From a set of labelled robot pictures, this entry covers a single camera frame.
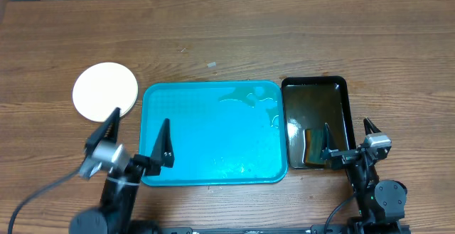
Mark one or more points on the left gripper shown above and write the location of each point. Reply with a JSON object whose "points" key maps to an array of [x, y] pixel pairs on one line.
{"points": [[163, 151]]}

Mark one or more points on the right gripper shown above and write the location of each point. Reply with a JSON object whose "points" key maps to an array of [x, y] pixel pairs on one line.
{"points": [[344, 156]]}

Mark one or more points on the yellow green sponge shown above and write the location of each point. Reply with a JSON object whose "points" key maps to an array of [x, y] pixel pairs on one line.
{"points": [[313, 141]]}

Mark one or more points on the white plate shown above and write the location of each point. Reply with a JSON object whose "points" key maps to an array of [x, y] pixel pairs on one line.
{"points": [[102, 88]]}

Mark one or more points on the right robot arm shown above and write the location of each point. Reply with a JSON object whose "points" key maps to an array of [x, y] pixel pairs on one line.
{"points": [[381, 204]]}

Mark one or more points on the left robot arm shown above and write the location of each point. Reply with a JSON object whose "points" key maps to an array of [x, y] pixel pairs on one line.
{"points": [[114, 213]]}

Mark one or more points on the black water tray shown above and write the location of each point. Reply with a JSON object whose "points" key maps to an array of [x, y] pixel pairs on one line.
{"points": [[309, 103]]}

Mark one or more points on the blue plastic tray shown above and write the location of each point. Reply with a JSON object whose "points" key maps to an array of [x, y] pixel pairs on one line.
{"points": [[222, 133]]}

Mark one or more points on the clear tape piece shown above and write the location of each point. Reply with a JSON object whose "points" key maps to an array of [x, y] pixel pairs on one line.
{"points": [[212, 64]]}

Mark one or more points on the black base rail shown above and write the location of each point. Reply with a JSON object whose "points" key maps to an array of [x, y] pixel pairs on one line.
{"points": [[314, 229]]}

